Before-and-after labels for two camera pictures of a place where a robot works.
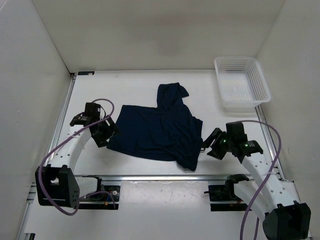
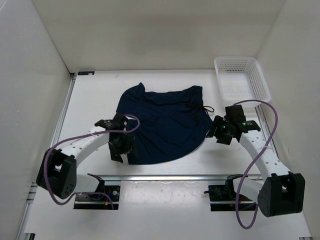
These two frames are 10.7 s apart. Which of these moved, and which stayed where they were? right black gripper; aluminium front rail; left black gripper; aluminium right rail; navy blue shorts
Moved: right black gripper; left black gripper; navy blue shorts
Stayed: aluminium right rail; aluminium front rail
